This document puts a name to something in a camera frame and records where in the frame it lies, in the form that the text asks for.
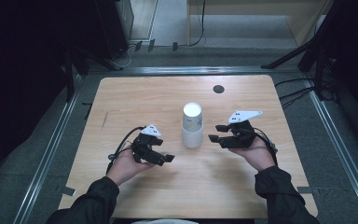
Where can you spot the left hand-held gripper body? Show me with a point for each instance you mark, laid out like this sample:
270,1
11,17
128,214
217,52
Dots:
143,149

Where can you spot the black round table grommet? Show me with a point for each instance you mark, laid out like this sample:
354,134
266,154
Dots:
218,89

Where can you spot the person's white shirt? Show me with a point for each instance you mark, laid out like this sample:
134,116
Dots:
164,221

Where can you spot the wooden furniture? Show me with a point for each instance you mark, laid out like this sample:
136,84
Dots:
298,18

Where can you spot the person's right hand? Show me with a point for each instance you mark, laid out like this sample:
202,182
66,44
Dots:
258,155

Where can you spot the grey tape strip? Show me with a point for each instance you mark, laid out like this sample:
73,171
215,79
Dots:
305,190
68,190

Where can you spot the metal floor rail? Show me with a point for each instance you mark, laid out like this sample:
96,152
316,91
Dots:
192,70
48,155
338,146

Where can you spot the stack of white cups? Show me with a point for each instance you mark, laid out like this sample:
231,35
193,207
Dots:
192,130

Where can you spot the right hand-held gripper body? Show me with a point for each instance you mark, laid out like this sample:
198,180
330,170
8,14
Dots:
242,135

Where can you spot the person's left hand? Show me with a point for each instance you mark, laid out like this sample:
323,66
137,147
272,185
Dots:
124,166

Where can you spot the black cabinet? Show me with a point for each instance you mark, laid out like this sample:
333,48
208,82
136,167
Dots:
112,28

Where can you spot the black metal stand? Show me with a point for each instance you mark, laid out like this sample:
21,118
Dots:
69,74

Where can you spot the black tripod stand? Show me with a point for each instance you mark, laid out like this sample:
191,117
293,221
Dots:
310,46

